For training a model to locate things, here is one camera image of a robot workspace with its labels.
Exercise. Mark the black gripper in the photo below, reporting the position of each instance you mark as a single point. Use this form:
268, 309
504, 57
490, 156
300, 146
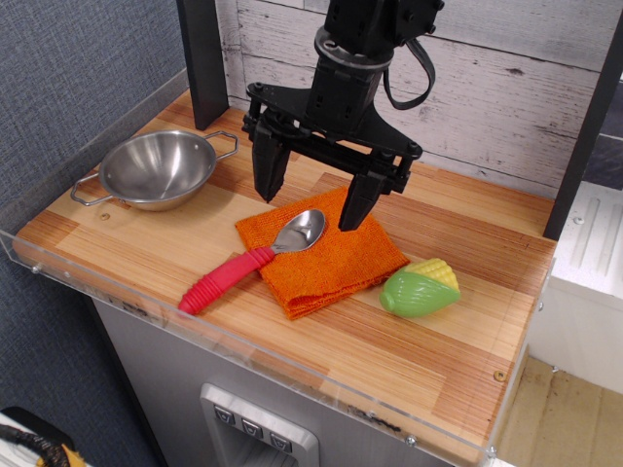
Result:
334, 122

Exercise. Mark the green yellow toy corn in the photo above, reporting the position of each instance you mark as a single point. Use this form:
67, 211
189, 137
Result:
420, 289

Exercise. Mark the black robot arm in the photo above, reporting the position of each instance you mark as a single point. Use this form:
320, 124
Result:
365, 34

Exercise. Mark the orange folded towel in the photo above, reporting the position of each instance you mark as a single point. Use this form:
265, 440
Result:
338, 265

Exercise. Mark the grey toy fridge cabinet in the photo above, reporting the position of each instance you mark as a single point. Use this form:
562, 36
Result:
167, 372

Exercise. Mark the silver dispenser panel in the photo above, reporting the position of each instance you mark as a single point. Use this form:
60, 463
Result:
244, 434

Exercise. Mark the white toy sink unit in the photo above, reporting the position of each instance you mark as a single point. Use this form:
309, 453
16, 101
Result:
577, 326

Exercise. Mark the clear acrylic guard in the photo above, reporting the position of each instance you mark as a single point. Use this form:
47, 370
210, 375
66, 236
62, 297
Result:
438, 383

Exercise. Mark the black yellow object corner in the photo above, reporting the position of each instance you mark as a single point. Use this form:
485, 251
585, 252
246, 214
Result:
29, 440

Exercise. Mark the red handled metal spoon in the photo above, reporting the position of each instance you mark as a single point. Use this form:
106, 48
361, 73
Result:
299, 234

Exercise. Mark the steel bowl with handles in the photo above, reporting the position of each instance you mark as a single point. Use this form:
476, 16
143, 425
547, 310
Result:
160, 170

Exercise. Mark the left black post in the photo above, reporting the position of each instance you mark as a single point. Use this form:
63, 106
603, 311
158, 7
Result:
204, 60

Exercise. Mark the black post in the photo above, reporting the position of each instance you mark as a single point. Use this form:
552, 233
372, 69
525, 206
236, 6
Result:
204, 60
587, 136

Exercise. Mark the right black post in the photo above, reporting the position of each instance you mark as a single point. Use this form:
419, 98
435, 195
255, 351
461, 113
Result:
587, 136

